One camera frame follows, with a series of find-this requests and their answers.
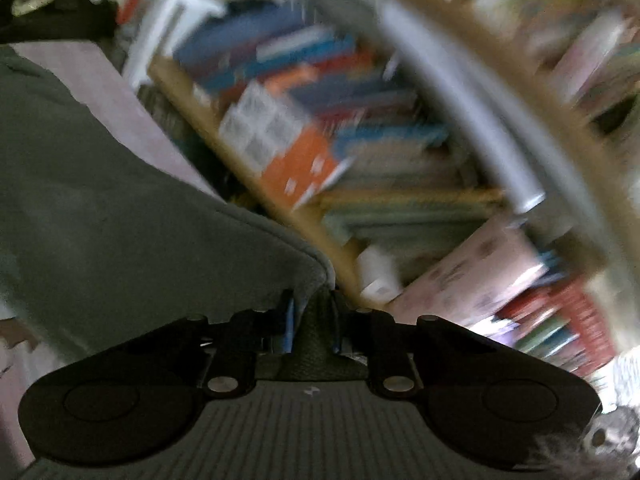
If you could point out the white and wood bookshelf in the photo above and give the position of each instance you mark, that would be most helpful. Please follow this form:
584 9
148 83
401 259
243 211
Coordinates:
200 125

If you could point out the row of blue spined books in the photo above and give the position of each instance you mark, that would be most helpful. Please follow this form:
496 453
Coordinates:
390 150

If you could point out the white charger plug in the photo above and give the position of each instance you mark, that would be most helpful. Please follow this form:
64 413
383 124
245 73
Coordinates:
380 272

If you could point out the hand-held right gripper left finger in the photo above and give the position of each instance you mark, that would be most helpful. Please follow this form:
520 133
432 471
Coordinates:
287 332

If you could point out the grey sweater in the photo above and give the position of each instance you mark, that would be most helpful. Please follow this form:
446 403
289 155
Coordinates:
125 210

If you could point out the thick red book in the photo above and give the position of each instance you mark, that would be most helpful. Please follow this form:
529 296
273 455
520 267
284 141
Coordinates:
575 325

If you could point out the white flat lamp head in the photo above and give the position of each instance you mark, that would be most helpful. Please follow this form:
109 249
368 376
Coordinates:
480 110

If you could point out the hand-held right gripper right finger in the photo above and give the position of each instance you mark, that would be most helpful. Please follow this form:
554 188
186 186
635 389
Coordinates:
380 350

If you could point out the pink printed cylinder container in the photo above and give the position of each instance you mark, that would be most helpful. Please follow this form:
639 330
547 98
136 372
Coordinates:
470 275

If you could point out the pink cartoon desk mat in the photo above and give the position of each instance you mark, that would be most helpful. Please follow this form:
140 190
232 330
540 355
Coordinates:
140 120

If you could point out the grey fur pompom charm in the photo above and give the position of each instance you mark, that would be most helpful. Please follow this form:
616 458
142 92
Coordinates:
590 445

